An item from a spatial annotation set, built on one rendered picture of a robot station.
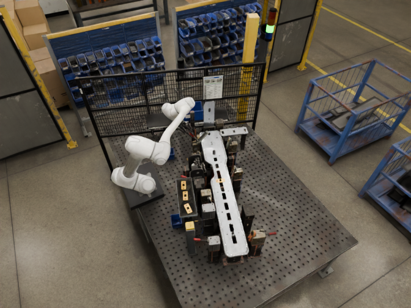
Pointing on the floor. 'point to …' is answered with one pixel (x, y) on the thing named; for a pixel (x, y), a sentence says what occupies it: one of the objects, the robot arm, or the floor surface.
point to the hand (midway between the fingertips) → (189, 132)
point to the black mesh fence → (175, 97)
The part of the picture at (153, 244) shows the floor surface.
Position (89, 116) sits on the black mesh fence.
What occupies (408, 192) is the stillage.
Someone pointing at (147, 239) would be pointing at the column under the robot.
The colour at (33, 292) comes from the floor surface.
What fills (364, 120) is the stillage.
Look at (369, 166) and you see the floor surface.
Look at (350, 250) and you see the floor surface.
